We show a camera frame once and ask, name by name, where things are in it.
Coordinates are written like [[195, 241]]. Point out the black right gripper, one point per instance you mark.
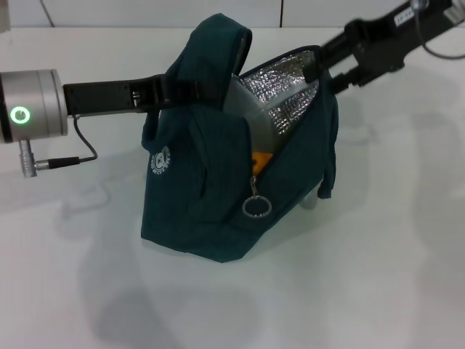
[[385, 40]]

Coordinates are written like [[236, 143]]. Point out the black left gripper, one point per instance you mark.
[[101, 96]]

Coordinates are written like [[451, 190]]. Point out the yellow orange pear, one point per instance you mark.
[[261, 161]]

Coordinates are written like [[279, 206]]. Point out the dark teal lunch bag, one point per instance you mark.
[[210, 203]]

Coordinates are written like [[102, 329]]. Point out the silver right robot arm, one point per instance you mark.
[[456, 12]]

